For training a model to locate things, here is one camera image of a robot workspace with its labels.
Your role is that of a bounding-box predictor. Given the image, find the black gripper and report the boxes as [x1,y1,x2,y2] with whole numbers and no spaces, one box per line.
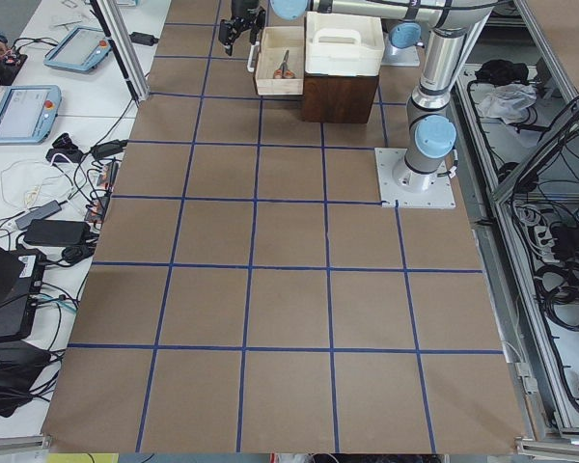
[218,0,266,56]

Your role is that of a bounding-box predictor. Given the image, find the light wooden drawer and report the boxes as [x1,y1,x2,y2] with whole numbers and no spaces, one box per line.
[254,26,305,96]

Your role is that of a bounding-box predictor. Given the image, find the white drawer handle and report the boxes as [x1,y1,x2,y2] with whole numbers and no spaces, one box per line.
[246,41,261,73]

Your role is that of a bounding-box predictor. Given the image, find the orange handled scissors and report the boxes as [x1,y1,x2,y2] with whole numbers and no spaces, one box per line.
[273,49,295,79]

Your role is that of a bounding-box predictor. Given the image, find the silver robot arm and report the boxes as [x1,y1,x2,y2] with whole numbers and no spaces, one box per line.
[271,1,491,194]

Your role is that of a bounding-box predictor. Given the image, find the dark wooden drawer cabinet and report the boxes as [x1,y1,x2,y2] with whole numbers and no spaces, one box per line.
[301,73,379,124]

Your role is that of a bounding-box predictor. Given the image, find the white plastic container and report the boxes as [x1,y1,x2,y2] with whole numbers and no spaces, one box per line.
[305,12,385,77]

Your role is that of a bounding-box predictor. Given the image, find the blue teach pendant far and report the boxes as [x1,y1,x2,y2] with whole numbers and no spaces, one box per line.
[43,26,111,73]

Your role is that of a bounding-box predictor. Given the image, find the blue teach pendant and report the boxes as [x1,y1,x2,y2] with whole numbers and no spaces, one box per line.
[43,26,111,73]
[0,85,62,145]

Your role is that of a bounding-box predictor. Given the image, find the blue teach pendant near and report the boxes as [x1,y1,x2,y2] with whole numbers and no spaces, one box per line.
[0,85,62,145]

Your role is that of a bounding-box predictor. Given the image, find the black cloth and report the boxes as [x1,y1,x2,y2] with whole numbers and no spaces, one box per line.
[475,59,529,86]

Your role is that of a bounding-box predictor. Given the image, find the white crumpled cloth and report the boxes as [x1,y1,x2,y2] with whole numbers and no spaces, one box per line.
[477,84,537,124]

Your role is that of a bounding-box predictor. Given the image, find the black power adapter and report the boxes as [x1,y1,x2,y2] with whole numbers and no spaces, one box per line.
[23,219,91,247]

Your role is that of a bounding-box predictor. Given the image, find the black laptop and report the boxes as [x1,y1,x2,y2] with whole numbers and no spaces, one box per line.
[0,247,45,342]

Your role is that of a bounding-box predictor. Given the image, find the aluminium frame post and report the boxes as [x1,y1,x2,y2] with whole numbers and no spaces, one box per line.
[90,0,150,104]

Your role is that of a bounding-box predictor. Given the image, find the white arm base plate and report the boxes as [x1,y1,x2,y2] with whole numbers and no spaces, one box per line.
[374,148,455,209]

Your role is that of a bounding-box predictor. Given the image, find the white cable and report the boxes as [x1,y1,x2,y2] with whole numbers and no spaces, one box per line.
[0,158,81,213]

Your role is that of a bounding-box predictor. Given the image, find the coiled black cables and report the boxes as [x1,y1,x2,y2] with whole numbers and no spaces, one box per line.
[533,264,579,334]

